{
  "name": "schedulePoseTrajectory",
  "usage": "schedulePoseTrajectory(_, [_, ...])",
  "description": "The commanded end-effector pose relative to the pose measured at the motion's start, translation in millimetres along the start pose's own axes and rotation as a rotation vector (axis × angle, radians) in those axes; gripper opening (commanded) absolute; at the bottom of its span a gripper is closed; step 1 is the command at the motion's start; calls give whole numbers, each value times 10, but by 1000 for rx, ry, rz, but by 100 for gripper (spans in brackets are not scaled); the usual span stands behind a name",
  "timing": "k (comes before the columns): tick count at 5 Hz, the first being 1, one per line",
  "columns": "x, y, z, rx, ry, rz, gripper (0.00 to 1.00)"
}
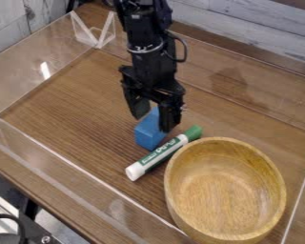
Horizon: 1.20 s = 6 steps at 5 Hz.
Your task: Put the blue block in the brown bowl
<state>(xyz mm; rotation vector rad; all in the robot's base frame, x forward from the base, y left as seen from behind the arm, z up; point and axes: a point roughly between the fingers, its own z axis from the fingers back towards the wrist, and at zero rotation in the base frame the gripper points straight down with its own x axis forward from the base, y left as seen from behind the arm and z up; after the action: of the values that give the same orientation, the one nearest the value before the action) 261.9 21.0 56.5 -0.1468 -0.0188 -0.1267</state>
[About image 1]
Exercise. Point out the clear acrylic front wall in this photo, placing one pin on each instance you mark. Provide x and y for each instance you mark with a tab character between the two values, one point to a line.
98	210

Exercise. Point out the black metal stand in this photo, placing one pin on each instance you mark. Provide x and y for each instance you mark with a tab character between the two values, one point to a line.
36	234

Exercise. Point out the clear acrylic triangular bracket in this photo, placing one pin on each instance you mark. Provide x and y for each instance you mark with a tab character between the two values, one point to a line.
94	36

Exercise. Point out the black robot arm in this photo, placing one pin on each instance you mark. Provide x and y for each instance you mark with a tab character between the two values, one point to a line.
146	20

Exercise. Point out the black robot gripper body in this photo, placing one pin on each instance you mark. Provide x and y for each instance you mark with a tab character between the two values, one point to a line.
153	72

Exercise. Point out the green and white marker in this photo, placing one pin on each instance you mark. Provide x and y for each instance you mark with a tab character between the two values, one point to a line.
162	153

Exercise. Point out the brown wooden bowl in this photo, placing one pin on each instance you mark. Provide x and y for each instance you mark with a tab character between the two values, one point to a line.
226	192

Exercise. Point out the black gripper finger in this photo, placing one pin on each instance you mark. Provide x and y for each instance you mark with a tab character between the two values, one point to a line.
139	101
170	112

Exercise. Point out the blue rectangular block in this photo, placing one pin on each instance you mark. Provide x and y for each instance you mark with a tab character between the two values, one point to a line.
149	135

